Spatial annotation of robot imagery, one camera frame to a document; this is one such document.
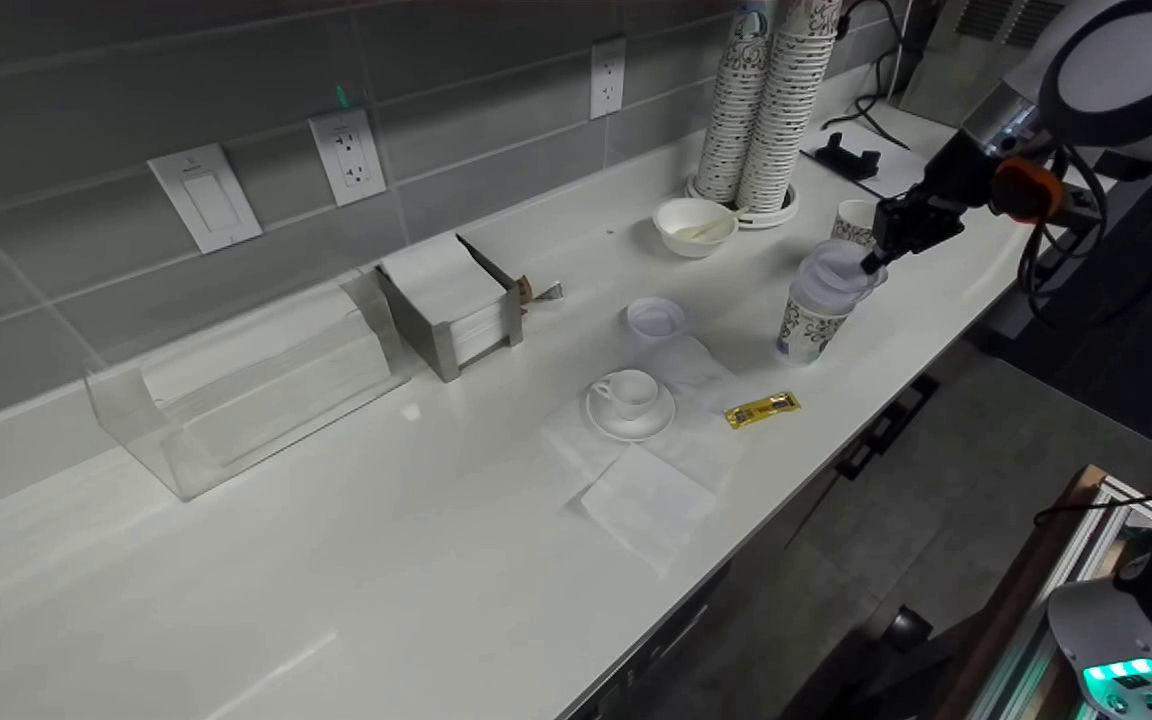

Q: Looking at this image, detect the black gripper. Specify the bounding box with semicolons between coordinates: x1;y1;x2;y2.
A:
860;126;1005;279

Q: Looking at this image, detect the white plastic cup lid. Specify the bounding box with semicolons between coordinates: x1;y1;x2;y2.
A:
791;235;894;320

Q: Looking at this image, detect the speckled paper cup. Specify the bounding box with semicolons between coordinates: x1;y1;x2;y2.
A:
829;195;886;253
774;290;860;368

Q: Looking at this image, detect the tall paper cup stack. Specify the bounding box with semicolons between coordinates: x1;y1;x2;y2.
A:
732;0;849;217
694;0;776;211

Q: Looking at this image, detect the clear flat plastic lid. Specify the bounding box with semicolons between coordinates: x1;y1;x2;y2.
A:
619;290;688;347

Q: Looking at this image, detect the black device on counter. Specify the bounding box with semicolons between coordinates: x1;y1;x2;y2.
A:
811;126;890;182

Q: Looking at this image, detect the white bowl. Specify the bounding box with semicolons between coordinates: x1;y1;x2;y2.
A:
647;195;742;259

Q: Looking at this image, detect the yellow sauce packet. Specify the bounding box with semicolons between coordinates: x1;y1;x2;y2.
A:
722;387;804;431

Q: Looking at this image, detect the white paper napkin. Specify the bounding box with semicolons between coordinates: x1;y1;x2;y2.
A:
576;442;725;580

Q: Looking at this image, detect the metal napkin holder with napkins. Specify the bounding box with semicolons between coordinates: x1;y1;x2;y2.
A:
372;228;569;385

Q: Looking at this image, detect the grey base with green light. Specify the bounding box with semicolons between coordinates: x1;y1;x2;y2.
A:
1042;533;1152;720

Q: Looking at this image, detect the white outlet with green sticker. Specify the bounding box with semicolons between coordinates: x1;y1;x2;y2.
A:
306;107;394;208

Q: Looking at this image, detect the clear acrylic box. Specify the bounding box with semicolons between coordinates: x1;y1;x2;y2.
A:
82;268;425;507

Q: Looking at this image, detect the orange strap on wrist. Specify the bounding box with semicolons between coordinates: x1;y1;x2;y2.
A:
991;157;1071;225

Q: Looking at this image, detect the black wall cable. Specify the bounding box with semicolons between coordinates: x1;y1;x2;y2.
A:
837;0;924;134

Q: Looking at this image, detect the black drawer handle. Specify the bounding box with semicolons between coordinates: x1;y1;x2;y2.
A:
831;372;946;483

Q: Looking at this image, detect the plain white wall outlet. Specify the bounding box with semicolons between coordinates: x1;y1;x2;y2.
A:
587;34;634;123

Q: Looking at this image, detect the brown wooden frame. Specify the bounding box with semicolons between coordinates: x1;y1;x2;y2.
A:
933;458;1121;720

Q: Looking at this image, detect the white light switch plate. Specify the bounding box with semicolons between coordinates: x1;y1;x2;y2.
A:
146;141;264;254

